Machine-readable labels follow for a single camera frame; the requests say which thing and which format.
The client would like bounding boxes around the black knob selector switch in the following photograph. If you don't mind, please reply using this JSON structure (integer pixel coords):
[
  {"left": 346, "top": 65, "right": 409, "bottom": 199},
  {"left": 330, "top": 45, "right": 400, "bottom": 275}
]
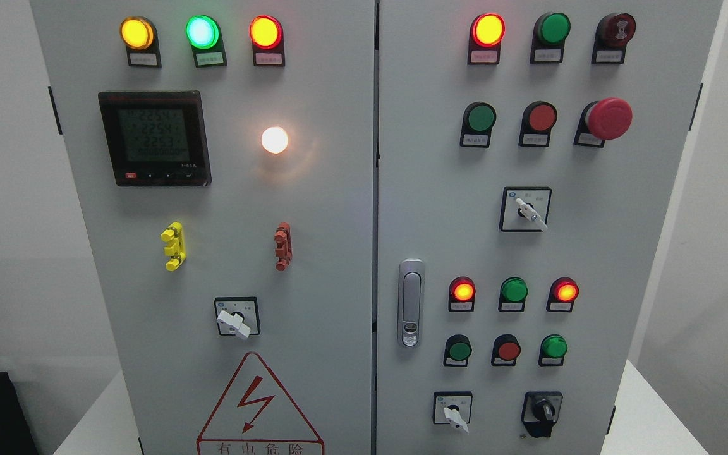
[{"left": 521, "top": 391, "right": 563, "bottom": 438}]

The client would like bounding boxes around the red terminal connector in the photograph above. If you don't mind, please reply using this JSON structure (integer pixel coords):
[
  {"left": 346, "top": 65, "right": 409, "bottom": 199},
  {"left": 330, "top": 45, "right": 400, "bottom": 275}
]
[{"left": 274, "top": 222, "right": 293, "bottom": 272}]

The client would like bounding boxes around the grey electrical control cabinet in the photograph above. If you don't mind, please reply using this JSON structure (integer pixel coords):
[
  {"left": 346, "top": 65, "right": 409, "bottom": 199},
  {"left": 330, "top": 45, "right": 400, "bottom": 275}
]
[{"left": 30, "top": 1, "right": 722, "bottom": 454}]

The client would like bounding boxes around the red indicator light middle left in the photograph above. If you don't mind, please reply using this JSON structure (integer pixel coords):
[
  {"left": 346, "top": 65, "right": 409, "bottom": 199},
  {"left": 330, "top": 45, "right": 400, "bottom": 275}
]
[{"left": 448, "top": 276, "right": 476, "bottom": 313}]

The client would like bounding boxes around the white glowing lamp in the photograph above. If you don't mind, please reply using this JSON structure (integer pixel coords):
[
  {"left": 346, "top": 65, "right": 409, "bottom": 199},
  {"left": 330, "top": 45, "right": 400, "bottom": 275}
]
[{"left": 260, "top": 126, "right": 289, "bottom": 154}]

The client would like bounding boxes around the green push button lower left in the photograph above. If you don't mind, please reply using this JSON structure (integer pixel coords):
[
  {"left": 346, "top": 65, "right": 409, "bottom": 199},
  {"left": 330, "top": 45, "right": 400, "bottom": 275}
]
[{"left": 443, "top": 334, "right": 473, "bottom": 368}]

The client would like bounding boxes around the green push button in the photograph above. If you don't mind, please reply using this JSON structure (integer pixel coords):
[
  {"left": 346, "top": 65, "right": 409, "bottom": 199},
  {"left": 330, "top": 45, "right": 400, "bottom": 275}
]
[
  {"left": 459, "top": 102, "right": 497, "bottom": 148},
  {"left": 538, "top": 334, "right": 569, "bottom": 367},
  {"left": 443, "top": 334, "right": 473, "bottom": 368}
]

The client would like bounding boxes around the green push button upper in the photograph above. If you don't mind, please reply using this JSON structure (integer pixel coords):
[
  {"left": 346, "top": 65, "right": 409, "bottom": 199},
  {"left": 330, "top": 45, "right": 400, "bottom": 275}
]
[{"left": 459, "top": 102, "right": 497, "bottom": 148}]

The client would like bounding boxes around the green indicator light middle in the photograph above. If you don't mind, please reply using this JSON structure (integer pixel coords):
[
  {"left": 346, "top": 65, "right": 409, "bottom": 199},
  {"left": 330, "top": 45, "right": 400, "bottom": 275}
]
[{"left": 498, "top": 277, "right": 529, "bottom": 313}]

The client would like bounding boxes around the red push button lower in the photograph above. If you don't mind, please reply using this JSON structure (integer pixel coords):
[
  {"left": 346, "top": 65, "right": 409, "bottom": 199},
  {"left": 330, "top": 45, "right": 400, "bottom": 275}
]
[{"left": 490, "top": 334, "right": 522, "bottom": 367}]

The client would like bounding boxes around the red push button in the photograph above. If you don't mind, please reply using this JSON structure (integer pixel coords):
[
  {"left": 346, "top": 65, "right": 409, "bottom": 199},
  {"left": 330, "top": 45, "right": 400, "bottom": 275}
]
[
  {"left": 518, "top": 101, "right": 558, "bottom": 147},
  {"left": 490, "top": 334, "right": 522, "bottom": 367}
]

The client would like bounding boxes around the yellow terminal connector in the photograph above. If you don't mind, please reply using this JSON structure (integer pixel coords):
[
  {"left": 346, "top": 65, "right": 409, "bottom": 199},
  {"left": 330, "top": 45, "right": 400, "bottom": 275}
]
[{"left": 160, "top": 221, "right": 187, "bottom": 272}]

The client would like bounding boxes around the red push button upper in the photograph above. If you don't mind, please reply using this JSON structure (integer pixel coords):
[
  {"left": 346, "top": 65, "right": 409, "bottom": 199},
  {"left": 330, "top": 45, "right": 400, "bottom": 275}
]
[{"left": 518, "top": 101, "right": 558, "bottom": 147}]

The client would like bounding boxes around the red indicator light middle right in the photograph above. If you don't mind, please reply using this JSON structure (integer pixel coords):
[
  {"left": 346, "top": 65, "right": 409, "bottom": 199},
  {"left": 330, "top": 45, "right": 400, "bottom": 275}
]
[{"left": 547, "top": 277, "right": 579, "bottom": 313}]

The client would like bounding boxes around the lit red indicator light left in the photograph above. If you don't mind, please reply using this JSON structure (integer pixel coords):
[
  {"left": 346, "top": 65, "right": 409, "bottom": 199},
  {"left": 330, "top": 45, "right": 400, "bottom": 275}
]
[{"left": 249, "top": 15, "right": 285, "bottom": 67}]

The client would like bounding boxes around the lit red indicator light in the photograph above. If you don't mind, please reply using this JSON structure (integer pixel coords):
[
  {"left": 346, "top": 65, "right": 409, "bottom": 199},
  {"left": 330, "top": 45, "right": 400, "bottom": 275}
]
[
  {"left": 468, "top": 12, "right": 506, "bottom": 64},
  {"left": 249, "top": 15, "right": 285, "bottom": 67}
]

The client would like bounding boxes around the red lightning warning sticker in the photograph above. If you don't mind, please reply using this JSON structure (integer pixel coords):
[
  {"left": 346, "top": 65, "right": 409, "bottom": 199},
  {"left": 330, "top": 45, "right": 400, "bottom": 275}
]
[{"left": 197, "top": 352, "right": 325, "bottom": 454}]

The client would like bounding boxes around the green push button lower right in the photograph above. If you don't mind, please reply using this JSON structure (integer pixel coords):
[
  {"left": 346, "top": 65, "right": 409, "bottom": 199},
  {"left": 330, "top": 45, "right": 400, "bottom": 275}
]
[{"left": 538, "top": 334, "right": 569, "bottom": 367}]

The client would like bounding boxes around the black digital power meter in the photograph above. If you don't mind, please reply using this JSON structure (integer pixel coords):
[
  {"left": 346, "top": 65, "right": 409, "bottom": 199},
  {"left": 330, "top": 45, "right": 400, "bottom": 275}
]
[{"left": 98, "top": 90, "right": 212, "bottom": 187}]

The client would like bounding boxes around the lit red indicator light right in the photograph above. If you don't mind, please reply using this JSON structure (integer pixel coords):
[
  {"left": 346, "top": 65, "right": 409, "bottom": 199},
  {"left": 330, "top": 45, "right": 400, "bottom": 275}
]
[{"left": 468, "top": 12, "right": 506, "bottom": 64}]

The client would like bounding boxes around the lit green indicator light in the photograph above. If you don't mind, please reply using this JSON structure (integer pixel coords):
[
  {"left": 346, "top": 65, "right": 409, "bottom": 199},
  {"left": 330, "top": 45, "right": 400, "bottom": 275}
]
[{"left": 185, "top": 15, "right": 228, "bottom": 68}]

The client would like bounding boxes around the red emergency stop button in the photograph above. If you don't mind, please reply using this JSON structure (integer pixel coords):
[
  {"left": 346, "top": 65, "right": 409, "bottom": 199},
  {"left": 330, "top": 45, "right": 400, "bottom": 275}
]
[{"left": 574, "top": 97, "right": 633, "bottom": 148}]

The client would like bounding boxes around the green indicator light top right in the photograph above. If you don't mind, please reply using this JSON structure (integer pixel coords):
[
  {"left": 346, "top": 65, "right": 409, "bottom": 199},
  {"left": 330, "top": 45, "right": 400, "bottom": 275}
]
[{"left": 530, "top": 12, "right": 571, "bottom": 64}]

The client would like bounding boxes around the yellow indicator light top left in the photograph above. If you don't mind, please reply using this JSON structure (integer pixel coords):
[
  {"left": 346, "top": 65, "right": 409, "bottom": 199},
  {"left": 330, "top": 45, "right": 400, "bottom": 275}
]
[{"left": 119, "top": 16, "right": 162, "bottom": 68}]

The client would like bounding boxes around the dark red buzzer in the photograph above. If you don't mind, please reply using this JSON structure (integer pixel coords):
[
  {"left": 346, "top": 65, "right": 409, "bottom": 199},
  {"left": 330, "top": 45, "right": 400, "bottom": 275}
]
[{"left": 591, "top": 13, "right": 636, "bottom": 64}]

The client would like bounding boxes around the silver door handle lock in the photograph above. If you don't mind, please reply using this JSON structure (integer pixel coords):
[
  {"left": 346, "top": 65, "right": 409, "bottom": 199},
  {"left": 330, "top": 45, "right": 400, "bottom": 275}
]
[{"left": 397, "top": 258, "right": 425, "bottom": 348}]

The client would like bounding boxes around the white handle selector switch left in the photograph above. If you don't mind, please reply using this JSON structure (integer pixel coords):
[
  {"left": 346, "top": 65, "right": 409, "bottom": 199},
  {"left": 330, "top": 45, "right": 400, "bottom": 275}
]
[{"left": 214, "top": 296, "right": 261, "bottom": 340}]

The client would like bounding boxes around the white lever selector switch upper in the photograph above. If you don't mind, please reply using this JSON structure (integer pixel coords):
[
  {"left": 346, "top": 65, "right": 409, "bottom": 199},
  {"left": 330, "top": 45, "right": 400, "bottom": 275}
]
[{"left": 499, "top": 186, "right": 552, "bottom": 231}]

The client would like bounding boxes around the white lever selector switch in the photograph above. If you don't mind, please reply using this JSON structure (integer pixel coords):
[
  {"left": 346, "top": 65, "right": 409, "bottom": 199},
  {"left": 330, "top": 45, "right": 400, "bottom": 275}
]
[
  {"left": 432, "top": 391, "right": 473, "bottom": 433},
  {"left": 499, "top": 186, "right": 552, "bottom": 231}
]

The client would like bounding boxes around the white lever selector switch lower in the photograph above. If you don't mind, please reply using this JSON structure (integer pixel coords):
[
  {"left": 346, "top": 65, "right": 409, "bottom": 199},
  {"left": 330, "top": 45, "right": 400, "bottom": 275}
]
[{"left": 432, "top": 391, "right": 473, "bottom": 433}]

